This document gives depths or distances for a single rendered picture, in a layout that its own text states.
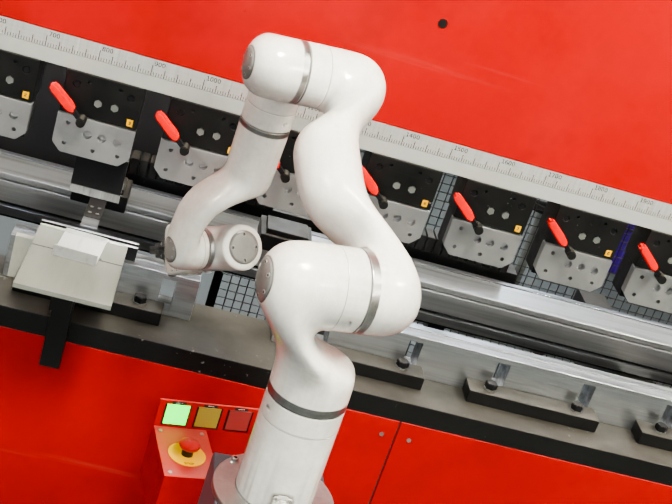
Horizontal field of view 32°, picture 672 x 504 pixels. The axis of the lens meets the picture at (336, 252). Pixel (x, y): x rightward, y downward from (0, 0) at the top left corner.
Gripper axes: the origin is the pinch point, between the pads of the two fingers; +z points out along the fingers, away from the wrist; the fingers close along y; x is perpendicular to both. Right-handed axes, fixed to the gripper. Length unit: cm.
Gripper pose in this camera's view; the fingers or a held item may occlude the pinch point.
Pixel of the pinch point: (160, 250)
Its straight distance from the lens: 237.8
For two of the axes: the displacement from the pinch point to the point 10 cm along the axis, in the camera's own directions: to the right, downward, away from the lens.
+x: -8.0, -0.1, -5.9
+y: 0.0, -10.0, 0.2
